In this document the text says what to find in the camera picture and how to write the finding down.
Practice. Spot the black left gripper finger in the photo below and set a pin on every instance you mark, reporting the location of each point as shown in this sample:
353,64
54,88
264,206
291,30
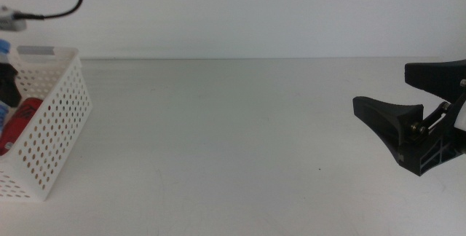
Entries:
9,86

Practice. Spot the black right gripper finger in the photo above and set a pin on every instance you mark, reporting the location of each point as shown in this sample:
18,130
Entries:
384,119
437,77

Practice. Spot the red cola can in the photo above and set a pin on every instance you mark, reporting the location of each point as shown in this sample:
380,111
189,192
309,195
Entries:
22,116

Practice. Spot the clear water bottle blue cap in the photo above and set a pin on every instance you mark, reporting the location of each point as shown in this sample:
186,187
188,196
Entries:
3,46

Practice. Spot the white perforated plastic basket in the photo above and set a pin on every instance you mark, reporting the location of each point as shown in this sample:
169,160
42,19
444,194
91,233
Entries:
54,137

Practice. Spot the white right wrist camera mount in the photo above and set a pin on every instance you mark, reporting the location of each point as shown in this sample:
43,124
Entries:
462,119

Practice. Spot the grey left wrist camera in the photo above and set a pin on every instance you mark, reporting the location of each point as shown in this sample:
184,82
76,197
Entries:
11,23

